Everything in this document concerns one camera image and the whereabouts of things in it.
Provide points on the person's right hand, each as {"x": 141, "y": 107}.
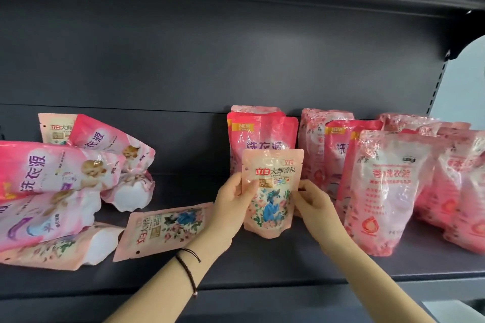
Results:
{"x": 322, "y": 220}

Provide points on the person's left hand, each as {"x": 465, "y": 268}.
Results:
{"x": 227, "y": 213}

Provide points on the pale pink floral pouch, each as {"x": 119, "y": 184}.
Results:
{"x": 53, "y": 128}
{"x": 57, "y": 251}
{"x": 163, "y": 229}
{"x": 272, "y": 167}

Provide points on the pink white detergent pouch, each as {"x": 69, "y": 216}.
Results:
{"x": 102, "y": 138}
{"x": 45, "y": 167}
{"x": 130, "y": 191}
{"x": 38, "y": 220}

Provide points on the group of translucent pink pouches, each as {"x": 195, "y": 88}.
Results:
{"x": 390, "y": 190}

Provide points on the person's right thumb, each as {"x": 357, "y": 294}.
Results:
{"x": 306, "y": 187}

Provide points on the person's right forearm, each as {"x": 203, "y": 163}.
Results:
{"x": 375, "y": 285}

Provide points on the person's left thumb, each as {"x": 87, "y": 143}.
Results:
{"x": 251, "y": 190}

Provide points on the person's left forearm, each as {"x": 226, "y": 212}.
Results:
{"x": 170, "y": 281}

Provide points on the bright pink detergent pouch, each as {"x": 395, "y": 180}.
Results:
{"x": 265, "y": 133}
{"x": 254, "y": 109}
{"x": 341, "y": 154}

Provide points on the dark grey metal shelf unit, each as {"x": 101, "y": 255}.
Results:
{"x": 265, "y": 262}

